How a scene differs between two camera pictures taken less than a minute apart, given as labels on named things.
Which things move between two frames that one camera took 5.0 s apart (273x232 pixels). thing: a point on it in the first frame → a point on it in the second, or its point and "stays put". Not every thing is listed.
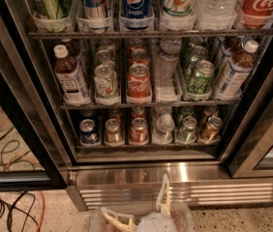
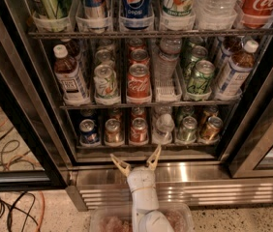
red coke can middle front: (138, 82) stays put
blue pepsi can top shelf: (136, 6) stays put
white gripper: (156, 223) → (140, 179)
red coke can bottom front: (138, 131) stays put
